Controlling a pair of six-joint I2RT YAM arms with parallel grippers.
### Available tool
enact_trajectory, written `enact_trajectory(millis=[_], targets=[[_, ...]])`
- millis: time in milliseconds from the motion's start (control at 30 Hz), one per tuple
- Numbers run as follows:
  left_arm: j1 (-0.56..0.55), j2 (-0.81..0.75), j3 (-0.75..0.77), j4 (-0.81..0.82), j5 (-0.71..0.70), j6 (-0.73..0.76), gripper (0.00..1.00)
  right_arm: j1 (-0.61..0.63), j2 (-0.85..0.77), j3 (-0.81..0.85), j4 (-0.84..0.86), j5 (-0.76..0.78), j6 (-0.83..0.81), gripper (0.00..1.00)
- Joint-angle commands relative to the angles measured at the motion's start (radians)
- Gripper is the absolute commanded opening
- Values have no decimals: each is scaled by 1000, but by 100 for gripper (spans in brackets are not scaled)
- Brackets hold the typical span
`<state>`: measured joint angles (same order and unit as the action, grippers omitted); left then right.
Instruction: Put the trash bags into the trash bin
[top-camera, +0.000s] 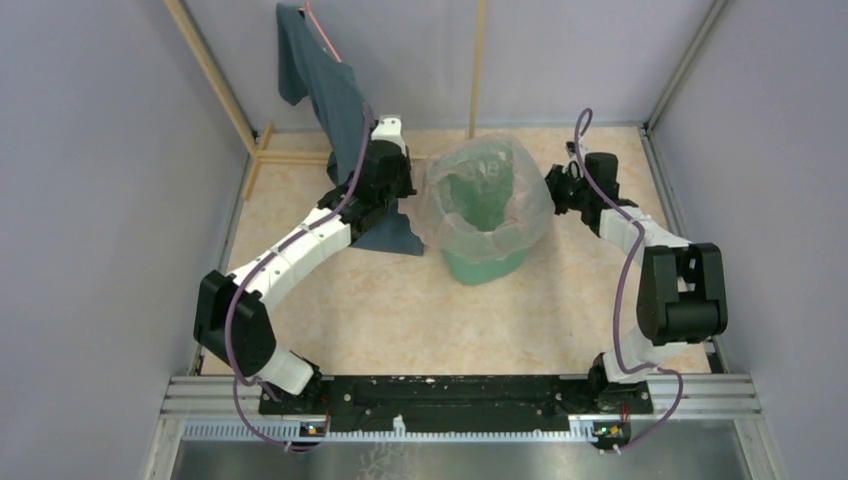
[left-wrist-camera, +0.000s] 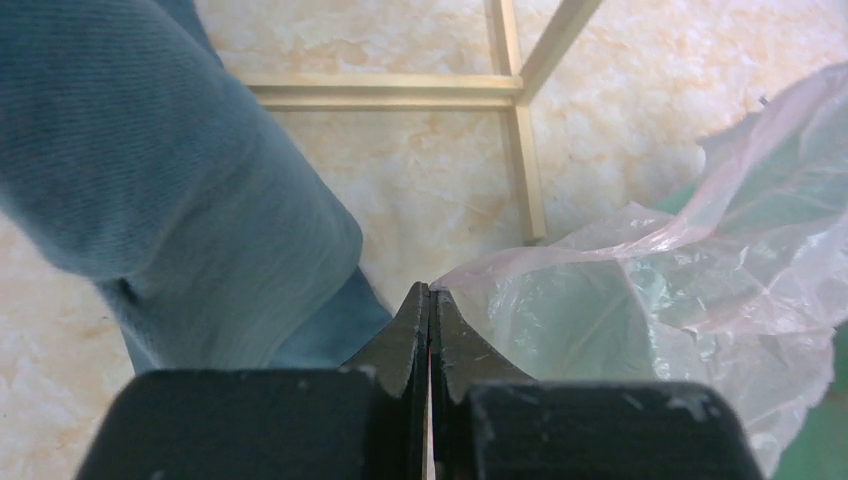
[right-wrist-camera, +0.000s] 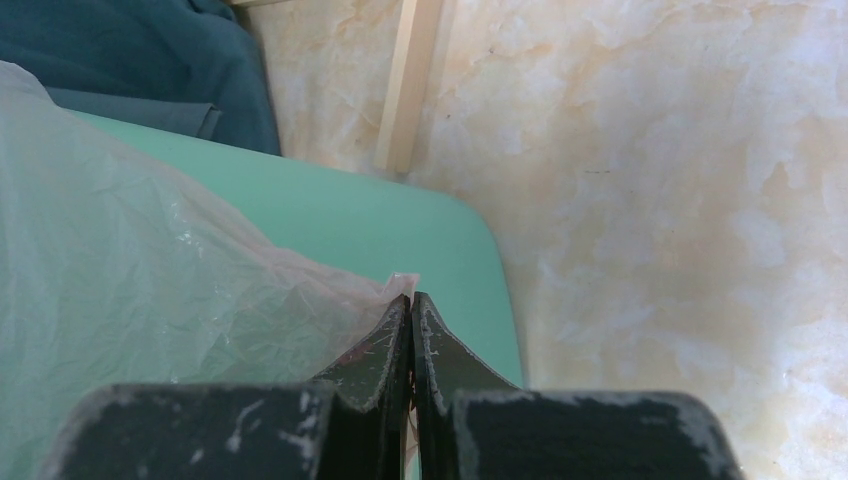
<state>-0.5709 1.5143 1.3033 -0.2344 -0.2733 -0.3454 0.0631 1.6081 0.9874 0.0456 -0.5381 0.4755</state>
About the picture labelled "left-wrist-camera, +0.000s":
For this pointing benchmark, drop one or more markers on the pink plastic trash bag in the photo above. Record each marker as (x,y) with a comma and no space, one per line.
(740,291)

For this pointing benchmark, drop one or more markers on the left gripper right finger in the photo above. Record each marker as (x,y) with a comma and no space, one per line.
(492,420)

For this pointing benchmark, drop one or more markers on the wooden clothes rack frame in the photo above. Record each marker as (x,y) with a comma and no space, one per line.
(509,92)

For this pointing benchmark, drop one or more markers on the green plastic trash bin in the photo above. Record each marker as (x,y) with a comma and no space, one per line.
(819,451)

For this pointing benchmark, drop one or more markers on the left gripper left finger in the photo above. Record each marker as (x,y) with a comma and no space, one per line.
(365,420)

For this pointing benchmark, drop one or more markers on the dark teal hanging cloth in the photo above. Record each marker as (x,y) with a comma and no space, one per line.
(132,158)

